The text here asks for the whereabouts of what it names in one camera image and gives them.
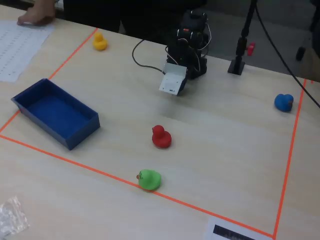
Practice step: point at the yellow rubber duck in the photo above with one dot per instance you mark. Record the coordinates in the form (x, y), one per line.
(100, 43)

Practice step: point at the orange tape strip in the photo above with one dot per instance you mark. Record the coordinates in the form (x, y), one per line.
(60, 67)
(140, 186)
(290, 155)

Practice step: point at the white paper with black bar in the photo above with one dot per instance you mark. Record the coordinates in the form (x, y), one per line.
(225, 230)

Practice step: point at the blue rubber duck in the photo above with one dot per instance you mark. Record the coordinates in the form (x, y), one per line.
(282, 102)

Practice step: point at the person dark clothing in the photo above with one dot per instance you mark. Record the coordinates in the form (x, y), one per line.
(140, 15)

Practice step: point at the black camera stand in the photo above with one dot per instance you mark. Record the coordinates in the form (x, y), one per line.
(241, 47)

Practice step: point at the white gripper camera box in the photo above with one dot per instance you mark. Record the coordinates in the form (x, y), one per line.
(172, 80)

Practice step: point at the bare person hand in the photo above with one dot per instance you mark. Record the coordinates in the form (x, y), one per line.
(37, 15)

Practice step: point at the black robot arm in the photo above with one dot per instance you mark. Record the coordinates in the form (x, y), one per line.
(193, 47)

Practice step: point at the red clamp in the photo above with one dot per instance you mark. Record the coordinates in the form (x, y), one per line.
(251, 48)

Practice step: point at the clear plastic bag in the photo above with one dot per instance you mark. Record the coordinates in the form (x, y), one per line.
(11, 220)

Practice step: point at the white printed table sheet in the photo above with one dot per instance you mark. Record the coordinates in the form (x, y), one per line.
(17, 47)

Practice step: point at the green rubber duck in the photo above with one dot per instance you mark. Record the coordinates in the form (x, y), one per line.
(150, 180)

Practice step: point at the red rubber duck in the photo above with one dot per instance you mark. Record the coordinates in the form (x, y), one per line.
(161, 138)

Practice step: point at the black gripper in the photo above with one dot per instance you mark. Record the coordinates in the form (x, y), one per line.
(184, 84)

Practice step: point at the blue rectangular plastic box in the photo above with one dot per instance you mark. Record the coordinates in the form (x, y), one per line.
(58, 113)

